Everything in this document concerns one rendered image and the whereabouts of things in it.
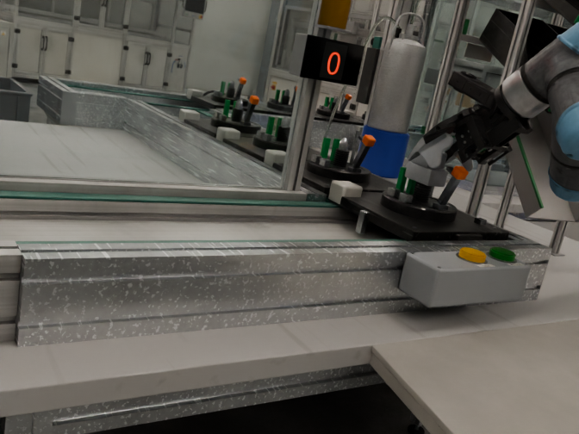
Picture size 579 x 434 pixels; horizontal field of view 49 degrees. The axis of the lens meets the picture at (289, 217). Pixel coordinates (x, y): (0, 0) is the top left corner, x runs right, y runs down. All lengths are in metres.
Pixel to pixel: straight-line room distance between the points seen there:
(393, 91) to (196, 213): 1.18
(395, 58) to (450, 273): 1.27
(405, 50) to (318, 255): 1.33
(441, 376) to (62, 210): 0.58
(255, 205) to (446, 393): 0.48
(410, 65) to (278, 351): 1.46
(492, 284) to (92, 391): 0.60
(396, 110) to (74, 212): 1.34
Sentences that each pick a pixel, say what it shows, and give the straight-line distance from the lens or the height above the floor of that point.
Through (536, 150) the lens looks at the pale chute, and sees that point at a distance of 1.44.
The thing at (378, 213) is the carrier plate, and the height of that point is 0.97.
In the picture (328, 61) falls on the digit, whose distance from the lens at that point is 1.13.
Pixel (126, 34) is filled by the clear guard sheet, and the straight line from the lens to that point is 1.03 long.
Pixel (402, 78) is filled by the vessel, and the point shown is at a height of 1.18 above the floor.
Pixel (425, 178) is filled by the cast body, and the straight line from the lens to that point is 1.18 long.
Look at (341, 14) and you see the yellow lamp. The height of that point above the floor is 1.28.
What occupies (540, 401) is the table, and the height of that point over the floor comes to 0.86.
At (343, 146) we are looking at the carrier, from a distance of 1.38.
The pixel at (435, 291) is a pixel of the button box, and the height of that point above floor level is 0.93.
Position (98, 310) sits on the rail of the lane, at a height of 0.90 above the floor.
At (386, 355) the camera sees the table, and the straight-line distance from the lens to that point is 0.86.
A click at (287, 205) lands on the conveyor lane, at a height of 0.95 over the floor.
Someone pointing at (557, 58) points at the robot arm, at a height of 1.27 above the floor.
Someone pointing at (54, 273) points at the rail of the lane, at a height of 0.94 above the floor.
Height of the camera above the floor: 1.22
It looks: 15 degrees down
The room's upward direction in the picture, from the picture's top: 11 degrees clockwise
